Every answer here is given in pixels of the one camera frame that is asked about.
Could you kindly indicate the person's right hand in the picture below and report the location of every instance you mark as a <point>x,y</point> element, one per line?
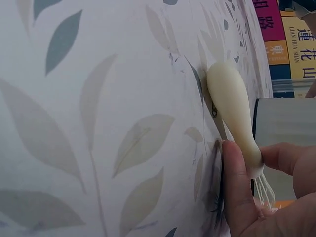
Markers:
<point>279,222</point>

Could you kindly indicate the grey box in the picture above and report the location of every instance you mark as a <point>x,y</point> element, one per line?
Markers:
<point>284,123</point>

